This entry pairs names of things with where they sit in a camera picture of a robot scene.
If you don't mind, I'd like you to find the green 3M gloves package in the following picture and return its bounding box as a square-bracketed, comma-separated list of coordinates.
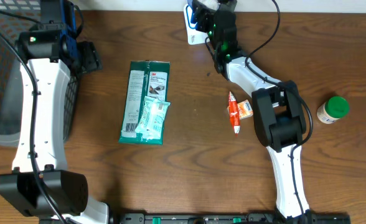
[119, 61, 170, 145]

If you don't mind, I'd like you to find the red snack sachet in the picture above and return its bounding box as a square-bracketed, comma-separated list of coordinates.
[228, 92, 240, 135]

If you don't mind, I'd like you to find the mint green wipes pack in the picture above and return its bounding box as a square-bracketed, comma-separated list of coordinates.
[135, 96, 170, 140]

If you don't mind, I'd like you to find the orange Kleenex tissue pack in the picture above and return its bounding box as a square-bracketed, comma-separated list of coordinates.
[235, 100, 253, 119]

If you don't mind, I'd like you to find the green-lid seasoning jar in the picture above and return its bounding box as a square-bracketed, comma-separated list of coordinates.
[316, 96, 350, 124]

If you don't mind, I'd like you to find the white cylindrical container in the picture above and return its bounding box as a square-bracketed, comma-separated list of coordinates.
[187, 0, 220, 32]

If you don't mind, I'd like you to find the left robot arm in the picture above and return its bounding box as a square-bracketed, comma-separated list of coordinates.
[0, 1, 114, 223]

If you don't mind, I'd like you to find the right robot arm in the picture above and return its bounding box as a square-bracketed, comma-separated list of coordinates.
[188, 0, 313, 223]

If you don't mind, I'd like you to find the white barcode scanner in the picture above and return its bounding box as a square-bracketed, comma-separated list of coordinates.
[184, 4, 208, 45]

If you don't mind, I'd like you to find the grey plastic mesh basket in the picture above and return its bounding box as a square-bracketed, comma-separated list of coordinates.
[0, 0, 79, 147]

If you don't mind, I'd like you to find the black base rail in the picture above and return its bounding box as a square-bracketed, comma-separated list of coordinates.
[111, 211, 351, 224]

